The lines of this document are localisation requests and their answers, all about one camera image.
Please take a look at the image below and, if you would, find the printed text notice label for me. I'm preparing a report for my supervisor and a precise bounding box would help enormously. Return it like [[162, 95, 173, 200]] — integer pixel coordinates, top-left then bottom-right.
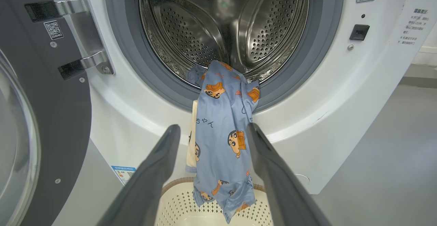
[[398, 8, 429, 45]]

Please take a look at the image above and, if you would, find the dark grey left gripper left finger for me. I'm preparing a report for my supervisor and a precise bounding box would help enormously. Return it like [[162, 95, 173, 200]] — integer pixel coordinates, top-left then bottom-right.
[[97, 124, 181, 226]]

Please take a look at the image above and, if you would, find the black round glass washer door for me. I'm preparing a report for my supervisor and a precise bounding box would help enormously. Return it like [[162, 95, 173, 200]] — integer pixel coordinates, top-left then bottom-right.
[[0, 0, 93, 226]]

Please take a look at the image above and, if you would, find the white front-load washing machine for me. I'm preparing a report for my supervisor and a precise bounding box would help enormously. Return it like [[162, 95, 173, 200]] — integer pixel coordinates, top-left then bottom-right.
[[40, 0, 437, 226]]

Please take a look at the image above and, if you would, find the blue energy label sticker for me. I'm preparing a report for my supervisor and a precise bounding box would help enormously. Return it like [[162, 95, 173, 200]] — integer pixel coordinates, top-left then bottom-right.
[[111, 166, 136, 185]]

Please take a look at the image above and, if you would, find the black door latch socket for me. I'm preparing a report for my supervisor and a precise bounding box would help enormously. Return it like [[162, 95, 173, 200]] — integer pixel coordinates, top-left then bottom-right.
[[349, 24, 370, 41]]

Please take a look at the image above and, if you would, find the blue cartoon print garment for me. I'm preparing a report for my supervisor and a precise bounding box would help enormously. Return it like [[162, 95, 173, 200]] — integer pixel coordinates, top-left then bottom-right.
[[185, 60, 260, 224]]

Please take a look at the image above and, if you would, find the chrome door hinge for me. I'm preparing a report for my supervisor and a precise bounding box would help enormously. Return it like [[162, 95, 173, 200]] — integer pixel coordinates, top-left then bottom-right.
[[25, 0, 115, 80]]

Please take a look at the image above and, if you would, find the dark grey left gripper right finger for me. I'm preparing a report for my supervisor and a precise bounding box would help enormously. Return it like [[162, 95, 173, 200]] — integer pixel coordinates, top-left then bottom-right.
[[246, 123, 332, 226]]

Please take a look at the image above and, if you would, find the grey rubber door gasket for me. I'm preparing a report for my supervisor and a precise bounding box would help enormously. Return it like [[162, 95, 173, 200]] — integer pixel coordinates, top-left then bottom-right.
[[104, 0, 344, 113]]

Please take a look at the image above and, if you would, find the cream perforated laundry basket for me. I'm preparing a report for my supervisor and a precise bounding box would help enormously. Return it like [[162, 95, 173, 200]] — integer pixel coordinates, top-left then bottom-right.
[[155, 177, 273, 226]]

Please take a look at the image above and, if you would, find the stainless steel washer drum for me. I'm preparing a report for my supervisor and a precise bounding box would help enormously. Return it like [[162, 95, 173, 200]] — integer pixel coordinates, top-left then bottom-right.
[[139, 0, 309, 83]]

